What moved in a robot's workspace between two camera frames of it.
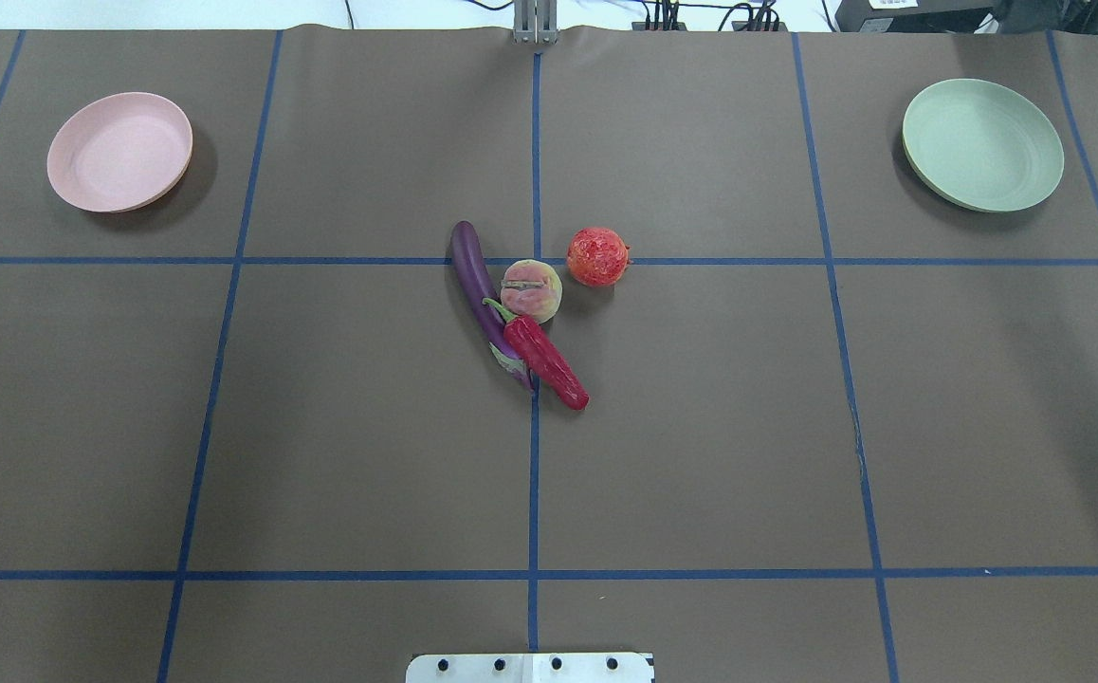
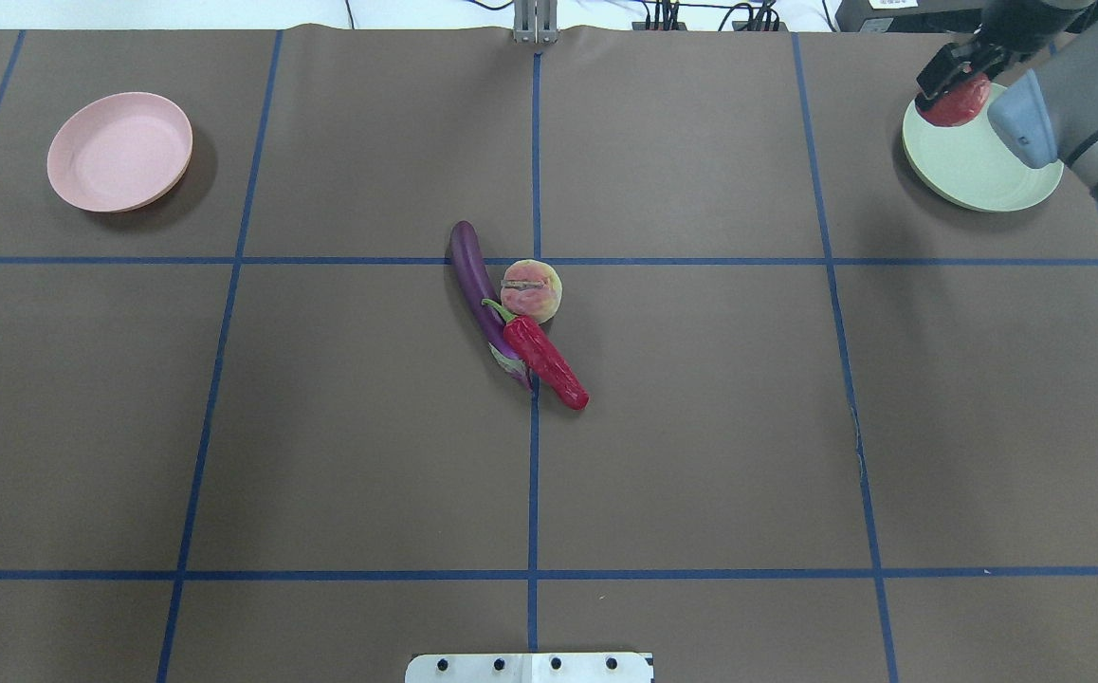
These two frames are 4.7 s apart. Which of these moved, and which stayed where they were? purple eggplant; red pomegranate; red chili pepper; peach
Moved: red pomegranate
Stayed: red chili pepper; peach; purple eggplant
